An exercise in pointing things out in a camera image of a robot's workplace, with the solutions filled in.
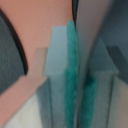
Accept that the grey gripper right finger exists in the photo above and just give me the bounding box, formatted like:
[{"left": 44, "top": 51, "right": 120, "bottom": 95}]
[{"left": 79, "top": 36, "right": 128, "bottom": 128}]

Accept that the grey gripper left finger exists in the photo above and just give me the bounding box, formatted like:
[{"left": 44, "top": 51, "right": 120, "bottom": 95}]
[{"left": 37, "top": 20, "right": 78, "bottom": 128}]

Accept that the large grey pot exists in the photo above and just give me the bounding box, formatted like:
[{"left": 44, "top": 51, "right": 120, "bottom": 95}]
[{"left": 73, "top": 0, "right": 128, "bottom": 67}]

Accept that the pink toy stove board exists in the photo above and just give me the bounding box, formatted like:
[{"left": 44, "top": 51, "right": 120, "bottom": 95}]
[{"left": 0, "top": 0, "right": 73, "bottom": 112}]

